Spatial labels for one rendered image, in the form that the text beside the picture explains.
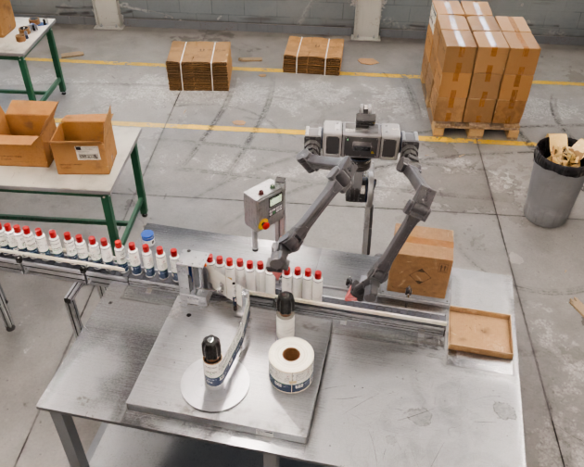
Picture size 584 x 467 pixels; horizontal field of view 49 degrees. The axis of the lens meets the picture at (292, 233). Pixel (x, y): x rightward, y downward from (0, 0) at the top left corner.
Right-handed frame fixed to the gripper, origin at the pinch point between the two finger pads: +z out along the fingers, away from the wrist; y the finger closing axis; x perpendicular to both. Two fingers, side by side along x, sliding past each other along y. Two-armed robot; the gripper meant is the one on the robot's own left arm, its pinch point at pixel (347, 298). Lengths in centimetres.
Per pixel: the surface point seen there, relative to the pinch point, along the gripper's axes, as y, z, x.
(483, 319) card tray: -10, -36, 60
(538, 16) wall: -568, -51, 160
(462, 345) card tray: 10, -29, 51
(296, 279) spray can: 2.1, 8.2, -26.2
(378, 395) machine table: 47, -6, 23
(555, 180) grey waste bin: -200, -48, 133
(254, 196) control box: -2, -13, -70
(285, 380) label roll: 58, 9, -17
